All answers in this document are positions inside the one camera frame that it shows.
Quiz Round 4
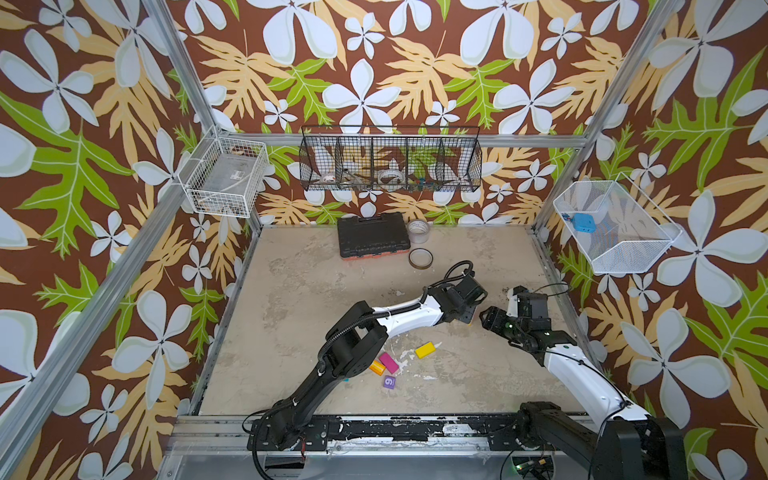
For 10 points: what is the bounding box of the white wire basket right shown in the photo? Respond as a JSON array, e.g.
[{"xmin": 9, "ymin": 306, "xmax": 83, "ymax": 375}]
[{"xmin": 554, "ymin": 174, "xmax": 682, "ymax": 276}]

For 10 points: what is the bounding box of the white wire basket left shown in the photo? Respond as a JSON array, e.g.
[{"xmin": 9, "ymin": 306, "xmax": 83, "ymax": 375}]
[{"xmin": 179, "ymin": 127, "xmax": 270, "ymax": 219}]

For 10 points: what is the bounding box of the black wire basket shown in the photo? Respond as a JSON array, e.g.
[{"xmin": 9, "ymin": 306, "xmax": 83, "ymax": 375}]
[{"xmin": 297, "ymin": 125, "xmax": 483, "ymax": 192}]

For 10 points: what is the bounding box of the yellow block lower right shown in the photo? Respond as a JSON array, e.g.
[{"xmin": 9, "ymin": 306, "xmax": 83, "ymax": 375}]
[{"xmin": 414, "ymin": 342, "xmax": 436, "ymax": 359}]

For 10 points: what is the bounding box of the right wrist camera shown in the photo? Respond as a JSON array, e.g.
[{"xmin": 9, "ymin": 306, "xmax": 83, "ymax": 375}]
[{"xmin": 507, "ymin": 285, "xmax": 526, "ymax": 317}]

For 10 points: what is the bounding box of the blue object in basket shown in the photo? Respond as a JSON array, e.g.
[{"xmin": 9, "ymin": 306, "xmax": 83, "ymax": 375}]
[{"xmin": 570, "ymin": 213, "xmax": 597, "ymax": 234}]

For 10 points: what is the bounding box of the white wire basket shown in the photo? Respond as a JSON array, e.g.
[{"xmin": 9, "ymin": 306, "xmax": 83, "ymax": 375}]
[
  {"xmin": 179, "ymin": 127, "xmax": 270, "ymax": 219},
  {"xmin": 554, "ymin": 174, "xmax": 682, "ymax": 276}
]

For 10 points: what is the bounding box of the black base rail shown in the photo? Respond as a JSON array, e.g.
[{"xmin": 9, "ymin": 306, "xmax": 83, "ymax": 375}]
[{"xmin": 247, "ymin": 413, "xmax": 570, "ymax": 452}]

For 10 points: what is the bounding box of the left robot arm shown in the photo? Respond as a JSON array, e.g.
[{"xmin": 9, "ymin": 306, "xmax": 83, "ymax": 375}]
[{"xmin": 249, "ymin": 274, "xmax": 487, "ymax": 451}]

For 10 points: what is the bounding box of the white tape roll in basket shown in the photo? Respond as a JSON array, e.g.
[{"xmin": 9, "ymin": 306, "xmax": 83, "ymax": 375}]
[{"xmin": 377, "ymin": 169, "xmax": 406, "ymax": 190}]

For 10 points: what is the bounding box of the orange cylinder block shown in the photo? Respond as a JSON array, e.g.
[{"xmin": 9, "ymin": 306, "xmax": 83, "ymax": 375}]
[{"xmin": 369, "ymin": 360, "xmax": 386, "ymax": 376}]

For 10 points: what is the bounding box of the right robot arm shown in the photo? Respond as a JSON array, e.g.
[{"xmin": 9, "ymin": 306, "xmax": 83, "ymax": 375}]
[{"xmin": 479, "ymin": 287, "xmax": 687, "ymax": 479}]

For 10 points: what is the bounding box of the brown tape roll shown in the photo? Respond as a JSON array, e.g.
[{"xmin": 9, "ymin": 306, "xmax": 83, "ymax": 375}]
[{"xmin": 408, "ymin": 248, "xmax": 434, "ymax": 270}]

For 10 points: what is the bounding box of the black tool case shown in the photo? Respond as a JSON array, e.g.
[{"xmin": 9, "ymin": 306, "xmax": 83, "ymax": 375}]
[{"xmin": 337, "ymin": 213, "xmax": 411, "ymax": 260}]

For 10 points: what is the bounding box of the magenta wood block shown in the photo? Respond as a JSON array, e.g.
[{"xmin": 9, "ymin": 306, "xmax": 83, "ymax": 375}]
[{"xmin": 378, "ymin": 352, "xmax": 400, "ymax": 374}]

